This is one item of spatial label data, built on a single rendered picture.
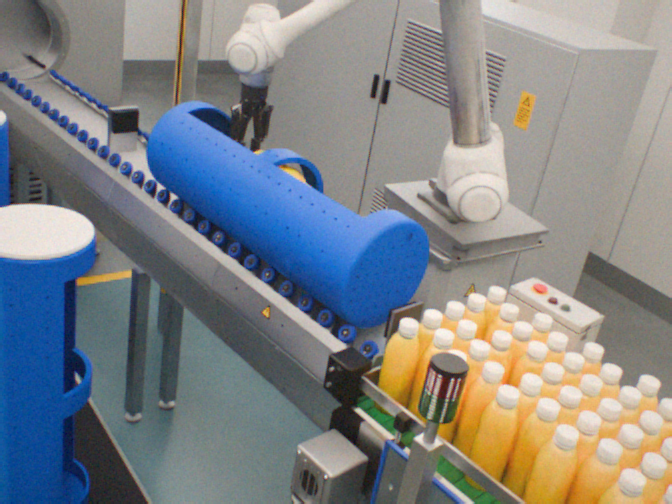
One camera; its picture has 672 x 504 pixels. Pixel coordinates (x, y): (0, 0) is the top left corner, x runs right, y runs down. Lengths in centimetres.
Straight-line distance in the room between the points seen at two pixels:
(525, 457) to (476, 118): 87
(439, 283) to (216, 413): 116
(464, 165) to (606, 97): 148
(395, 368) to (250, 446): 138
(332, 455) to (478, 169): 82
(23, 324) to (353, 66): 264
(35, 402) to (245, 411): 117
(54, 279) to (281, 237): 53
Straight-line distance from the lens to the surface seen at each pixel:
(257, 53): 196
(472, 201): 201
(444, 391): 126
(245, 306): 208
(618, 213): 465
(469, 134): 202
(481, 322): 179
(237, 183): 202
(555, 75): 324
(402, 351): 162
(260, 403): 314
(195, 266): 224
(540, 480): 149
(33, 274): 190
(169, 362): 293
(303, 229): 183
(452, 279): 228
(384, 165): 401
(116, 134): 276
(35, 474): 226
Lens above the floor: 194
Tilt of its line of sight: 26 degrees down
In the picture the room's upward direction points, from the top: 10 degrees clockwise
